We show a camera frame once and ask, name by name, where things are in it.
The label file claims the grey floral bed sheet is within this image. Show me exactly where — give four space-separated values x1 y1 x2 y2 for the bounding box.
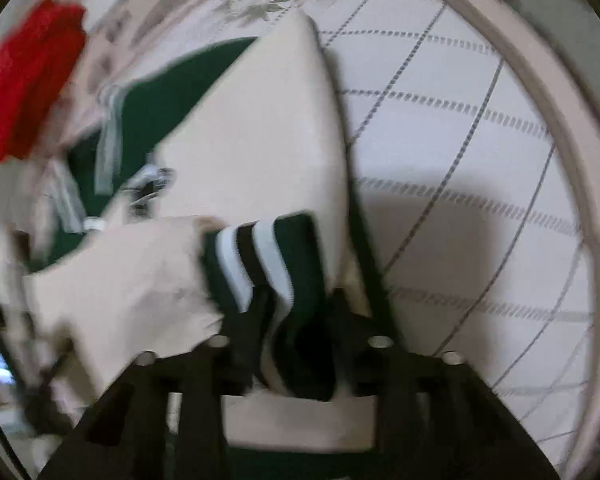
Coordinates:
55 0 281 126

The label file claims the green and cream jacket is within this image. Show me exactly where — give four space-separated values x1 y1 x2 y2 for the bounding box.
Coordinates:
22 10 401 480

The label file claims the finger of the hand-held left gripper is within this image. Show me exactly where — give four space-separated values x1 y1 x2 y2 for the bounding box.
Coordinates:
129 167 175 216

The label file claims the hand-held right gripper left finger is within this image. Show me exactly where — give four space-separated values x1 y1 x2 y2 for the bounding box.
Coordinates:
37 284 277 480

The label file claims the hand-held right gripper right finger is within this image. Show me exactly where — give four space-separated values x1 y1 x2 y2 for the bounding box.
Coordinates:
324 287 561 480

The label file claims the white grid-patterned blanket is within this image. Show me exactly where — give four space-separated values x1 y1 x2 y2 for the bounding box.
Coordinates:
210 0 600 476

